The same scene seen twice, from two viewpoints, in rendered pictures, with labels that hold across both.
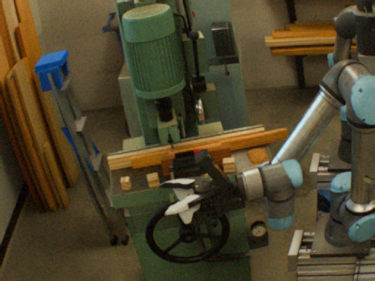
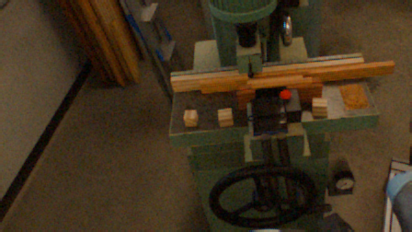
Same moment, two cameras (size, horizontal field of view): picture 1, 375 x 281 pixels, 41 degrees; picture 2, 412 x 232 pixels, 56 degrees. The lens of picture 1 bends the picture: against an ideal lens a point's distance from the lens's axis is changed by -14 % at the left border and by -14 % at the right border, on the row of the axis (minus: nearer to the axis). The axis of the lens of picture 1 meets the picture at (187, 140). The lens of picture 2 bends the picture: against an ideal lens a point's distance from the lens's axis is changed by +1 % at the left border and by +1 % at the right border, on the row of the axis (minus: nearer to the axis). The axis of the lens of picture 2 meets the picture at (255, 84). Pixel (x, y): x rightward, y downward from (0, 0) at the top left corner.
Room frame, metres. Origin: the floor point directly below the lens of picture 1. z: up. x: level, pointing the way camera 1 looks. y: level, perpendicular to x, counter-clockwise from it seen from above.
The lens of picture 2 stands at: (0.97, 0.04, 1.72)
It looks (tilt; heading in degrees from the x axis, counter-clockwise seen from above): 43 degrees down; 0
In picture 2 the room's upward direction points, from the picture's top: 6 degrees counter-clockwise
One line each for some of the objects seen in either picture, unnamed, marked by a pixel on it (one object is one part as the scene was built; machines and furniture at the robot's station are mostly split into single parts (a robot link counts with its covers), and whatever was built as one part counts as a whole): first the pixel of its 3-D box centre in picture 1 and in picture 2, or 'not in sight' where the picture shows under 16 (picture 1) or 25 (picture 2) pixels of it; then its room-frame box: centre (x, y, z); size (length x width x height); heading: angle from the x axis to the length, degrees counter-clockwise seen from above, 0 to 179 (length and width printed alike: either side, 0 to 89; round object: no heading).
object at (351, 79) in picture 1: (364, 161); not in sight; (1.16, -0.47, 1.19); 0.15 x 0.12 x 0.55; 3
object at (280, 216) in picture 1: (279, 204); not in sight; (1.16, -0.21, 1.12); 0.11 x 0.08 x 0.11; 3
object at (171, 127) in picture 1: (168, 127); (249, 51); (1.85, 0.06, 1.03); 0.14 x 0.07 x 0.09; 0
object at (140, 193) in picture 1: (192, 179); (272, 116); (1.73, 0.01, 0.87); 0.61 x 0.30 x 0.06; 90
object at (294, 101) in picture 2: (191, 165); (275, 110); (1.64, 0.00, 0.99); 0.13 x 0.11 x 0.06; 90
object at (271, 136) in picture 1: (211, 148); (296, 77); (1.83, -0.08, 0.92); 0.60 x 0.02 x 0.04; 90
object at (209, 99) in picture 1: (205, 101); (293, 17); (2.02, -0.10, 1.02); 0.09 x 0.07 x 0.12; 90
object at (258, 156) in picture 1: (257, 154); (354, 94); (1.75, -0.24, 0.91); 0.10 x 0.07 x 0.02; 0
